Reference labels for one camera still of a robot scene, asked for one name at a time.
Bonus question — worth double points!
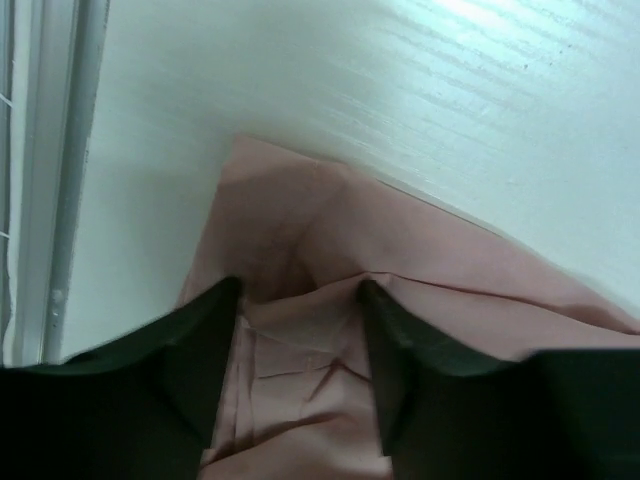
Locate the aluminium table frame rail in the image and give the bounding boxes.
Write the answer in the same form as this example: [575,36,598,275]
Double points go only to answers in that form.
[1,1,109,367]

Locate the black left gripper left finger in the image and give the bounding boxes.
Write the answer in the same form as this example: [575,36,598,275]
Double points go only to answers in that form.
[1,277,242,479]

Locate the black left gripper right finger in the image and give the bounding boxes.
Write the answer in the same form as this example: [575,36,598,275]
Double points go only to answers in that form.
[357,280,639,479]

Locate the pink drawstring trousers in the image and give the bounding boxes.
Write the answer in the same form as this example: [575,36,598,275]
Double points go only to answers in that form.
[181,138,639,479]

